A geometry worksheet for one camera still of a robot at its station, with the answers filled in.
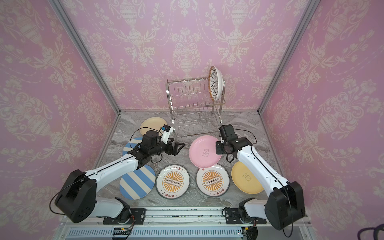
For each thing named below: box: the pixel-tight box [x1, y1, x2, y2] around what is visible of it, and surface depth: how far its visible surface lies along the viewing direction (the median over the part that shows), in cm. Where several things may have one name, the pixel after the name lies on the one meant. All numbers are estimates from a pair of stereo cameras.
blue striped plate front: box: [119, 164, 156, 200], surface depth 85 cm
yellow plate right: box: [231, 161, 264, 194], surface depth 87 cm
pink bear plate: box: [188, 135, 222, 169], surface depth 88 cm
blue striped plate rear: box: [122, 137, 143, 156], surface depth 102 cm
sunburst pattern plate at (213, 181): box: [195, 164, 231, 198], surface depth 87 cm
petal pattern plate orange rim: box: [208, 65, 225, 102], surface depth 92 cm
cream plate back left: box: [139, 116, 168, 136], surface depth 116 cm
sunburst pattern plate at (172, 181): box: [155, 163, 191, 200], surface depth 87 cm
